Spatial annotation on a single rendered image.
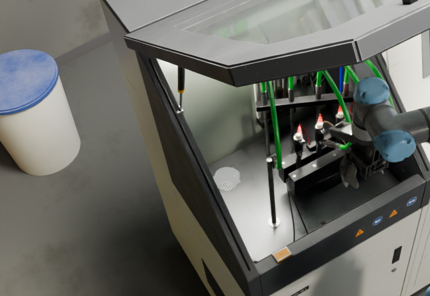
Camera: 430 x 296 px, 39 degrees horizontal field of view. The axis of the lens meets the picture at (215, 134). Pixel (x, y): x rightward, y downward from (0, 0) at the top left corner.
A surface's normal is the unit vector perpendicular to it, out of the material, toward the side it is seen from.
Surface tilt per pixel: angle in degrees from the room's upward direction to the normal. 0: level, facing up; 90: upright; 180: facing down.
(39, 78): 0
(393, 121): 0
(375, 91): 1
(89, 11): 90
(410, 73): 76
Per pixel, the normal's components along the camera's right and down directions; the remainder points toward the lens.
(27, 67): -0.11, -0.65
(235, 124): 0.47, 0.62
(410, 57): 0.43, 0.45
